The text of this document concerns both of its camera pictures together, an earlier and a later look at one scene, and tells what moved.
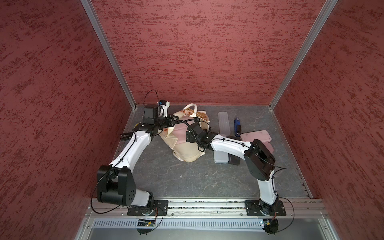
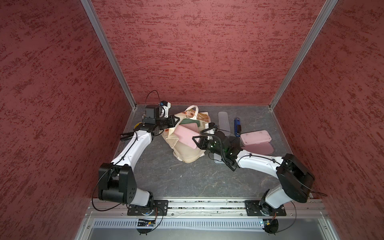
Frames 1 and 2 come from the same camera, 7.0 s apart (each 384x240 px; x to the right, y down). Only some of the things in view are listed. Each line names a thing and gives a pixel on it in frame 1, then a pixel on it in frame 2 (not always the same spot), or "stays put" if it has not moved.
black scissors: [126, 136] stays put
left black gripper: [170, 121] stays put
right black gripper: [190, 137] -> [202, 142]
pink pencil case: [261, 135] stays put
